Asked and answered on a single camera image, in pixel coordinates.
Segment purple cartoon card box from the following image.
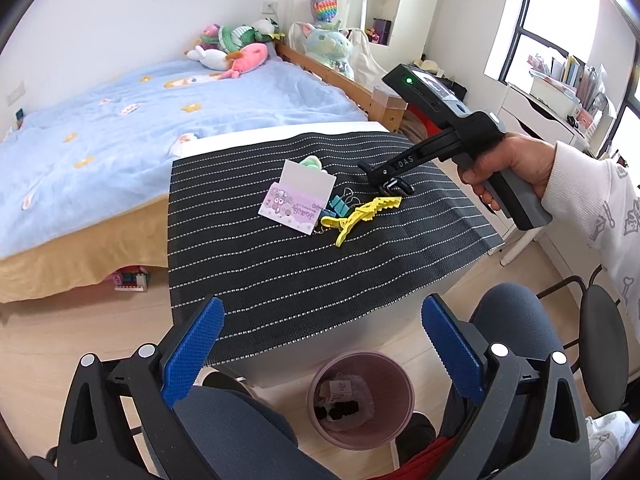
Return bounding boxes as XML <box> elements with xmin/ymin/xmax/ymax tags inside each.
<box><xmin>258</xmin><ymin>159</ymin><xmax>336</xmax><ymax>235</ymax></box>

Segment yellow plastic clip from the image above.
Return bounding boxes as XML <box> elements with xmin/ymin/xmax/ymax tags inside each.
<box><xmin>320</xmin><ymin>196</ymin><xmax>402</xmax><ymax>247</ymax></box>

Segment large teal unicorn plush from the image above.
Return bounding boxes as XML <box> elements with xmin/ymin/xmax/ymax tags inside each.
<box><xmin>302</xmin><ymin>24</ymin><xmax>354</xmax><ymax>80</ymax></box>

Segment white patterned sleeve forearm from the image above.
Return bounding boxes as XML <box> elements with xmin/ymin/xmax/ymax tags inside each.
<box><xmin>542</xmin><ymin>143</ymin><xmax>640</xmax><ymax>330</ymax></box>

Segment black office chair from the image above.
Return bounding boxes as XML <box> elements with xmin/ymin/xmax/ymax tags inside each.
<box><xmin>537</xmin><ymin>266</ymin><xmax>629</xmax><ymax>414</ymax></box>

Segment tan bed skirt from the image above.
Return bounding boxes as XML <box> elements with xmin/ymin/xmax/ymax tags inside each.
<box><xmin>1</xmin><ymin>195</ymin><xmax>168</xmax><ymax>304</ymax></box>

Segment white bunny plush toy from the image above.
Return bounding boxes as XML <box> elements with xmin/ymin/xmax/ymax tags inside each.
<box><xmin>184</xmin><ymin>44</ymin><xmax>232</xmax><ymax>72</ymax></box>

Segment green striped plush toy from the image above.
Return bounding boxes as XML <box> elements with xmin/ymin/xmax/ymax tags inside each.
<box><xmin>218</xmin><ymin>25</ymin><xmax>256</xmax><ymax>54</ymax></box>

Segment red cooler box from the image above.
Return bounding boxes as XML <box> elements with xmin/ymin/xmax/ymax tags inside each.
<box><xmin>399</xmin><ymin>104</ymin><xmax>442</xmax><ymax>143</ymax></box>

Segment light blue bed blanket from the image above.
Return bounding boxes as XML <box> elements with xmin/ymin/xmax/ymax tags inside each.
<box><xmin>1</xmin><ymin>58</ymin><xmax>366</xmax><ymax>257</ymax></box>

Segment pink fish plush toy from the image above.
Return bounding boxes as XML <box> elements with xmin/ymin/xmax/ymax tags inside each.
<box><xmin>219</xmin><ymin>42</ymin><xmax>269</xmax><ymax>79</ymax></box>

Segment wooden bed frame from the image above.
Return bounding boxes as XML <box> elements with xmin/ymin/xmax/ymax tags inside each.
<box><xmin>276</xmin><ymin>42</ymin><xmax>407</xmax><ymax>132</ymax></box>

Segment teal binder clip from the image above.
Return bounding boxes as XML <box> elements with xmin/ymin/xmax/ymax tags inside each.
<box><xmin>328</xmin><ymin>195</ymin><xmax>350</xmax><ymax>218</ymax></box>

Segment white tote bag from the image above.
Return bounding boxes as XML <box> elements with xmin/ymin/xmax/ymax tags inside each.
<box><xmin>347</xmin><ymin>28</ymin><xmax>386</xmax><ymax>91</ymax></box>

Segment pink waste bin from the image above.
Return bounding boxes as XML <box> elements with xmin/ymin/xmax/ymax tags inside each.
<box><xmin>307</xmin><ymin>351</ymin><xmax>416</xmax><ymax>451</ymax></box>

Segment white drawer cabinet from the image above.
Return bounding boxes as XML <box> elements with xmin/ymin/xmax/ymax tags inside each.
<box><xmin>498</xmin><ymin>84</ymin><xmax>590</xmax><ymax>270</ymax></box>

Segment black clip tool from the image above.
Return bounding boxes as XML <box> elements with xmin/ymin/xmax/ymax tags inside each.
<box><xmin>358</xmin><ymin>162</ymin><xmax>414</xmax><ymax>197</ymax></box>

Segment black white-striped table mat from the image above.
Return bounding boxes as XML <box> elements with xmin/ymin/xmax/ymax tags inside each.
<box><xmin>168</xmin><ymin>131</ymin><xmax>502</xmax><ymax>364</ymax></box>

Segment books on desk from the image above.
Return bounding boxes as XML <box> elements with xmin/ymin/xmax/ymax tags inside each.
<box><xmin>527</xmin><ymin>54</ymin><xmax>615</xmax><ymax>139</ymax></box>

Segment person's right hand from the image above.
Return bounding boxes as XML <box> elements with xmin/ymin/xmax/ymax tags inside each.
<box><xmin>458</xmin><ymin>133</ymin><xmax>555</xmax><ymax>211</ymax></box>

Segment rainbow crochet bag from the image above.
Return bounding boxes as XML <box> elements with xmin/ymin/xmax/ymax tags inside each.
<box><xmin>311</xmin><ymin>0</ymin><xmax>338</xmax><ymax>23</ymax></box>

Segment toy blocks under bed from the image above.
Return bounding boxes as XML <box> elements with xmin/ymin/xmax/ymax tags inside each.
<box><xmin>108</xmin><ymin>266</ymin><xmax>151</xmax><ymax>292</ymax></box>

